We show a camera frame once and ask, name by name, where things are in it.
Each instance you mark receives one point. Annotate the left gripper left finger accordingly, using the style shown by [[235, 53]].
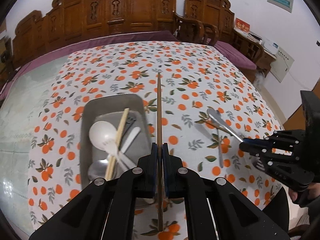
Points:
[[147, 179]]

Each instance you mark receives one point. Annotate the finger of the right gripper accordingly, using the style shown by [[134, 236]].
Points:
[[258, 142], [255, 149]]

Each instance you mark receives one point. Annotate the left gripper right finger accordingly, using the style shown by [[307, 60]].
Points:
[[172, 182]]

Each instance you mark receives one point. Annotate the stainless steel fork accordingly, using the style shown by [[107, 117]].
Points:
[[256, 162]]

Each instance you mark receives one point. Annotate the dark wooden chopstick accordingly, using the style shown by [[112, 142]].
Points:
[[159, 154]]

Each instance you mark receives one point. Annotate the stainless steel spoon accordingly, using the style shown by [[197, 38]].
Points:
[[215, 116]]

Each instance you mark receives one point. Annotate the person's right hand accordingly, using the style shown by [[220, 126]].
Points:
[[306, 197]]

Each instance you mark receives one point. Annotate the white plastic knife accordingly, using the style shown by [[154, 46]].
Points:
[[121, 154]]

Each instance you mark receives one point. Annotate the metal spoon in tray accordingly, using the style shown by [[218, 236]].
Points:
[[97, 169]]

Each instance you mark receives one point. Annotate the white plastic soup spoon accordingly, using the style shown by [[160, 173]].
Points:
[[102, 135]]

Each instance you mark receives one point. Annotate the light wooden chopstick in tray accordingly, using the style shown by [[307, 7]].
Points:
[[112, 160]]

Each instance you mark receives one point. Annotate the orange print tablecloth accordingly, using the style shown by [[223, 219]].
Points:
[[177, 83]]

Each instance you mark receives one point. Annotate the metal rectangular tray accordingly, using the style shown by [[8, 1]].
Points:
[[110, 109]]

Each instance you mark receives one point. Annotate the wooden side table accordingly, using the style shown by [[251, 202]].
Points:
[[254, 51]]

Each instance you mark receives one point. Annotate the purple armchair cushion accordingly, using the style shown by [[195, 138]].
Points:
[[234, 56]]

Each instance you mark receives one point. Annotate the white box on side table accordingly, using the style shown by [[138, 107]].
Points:
[[270, 46]]

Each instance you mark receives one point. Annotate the red greeting card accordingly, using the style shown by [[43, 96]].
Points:
[[242, 25]]

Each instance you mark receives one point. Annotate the carved wooden armchair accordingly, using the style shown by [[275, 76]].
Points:
[[216, 17]]

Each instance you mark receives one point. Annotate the carved wooden sofa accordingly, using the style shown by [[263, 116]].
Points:
[[73, 21]]

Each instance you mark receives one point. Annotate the white wall panel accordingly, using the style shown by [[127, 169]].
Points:
[[282, 65]]

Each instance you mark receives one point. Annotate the grey wall electrical box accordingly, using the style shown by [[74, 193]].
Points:
[[283, 4]]

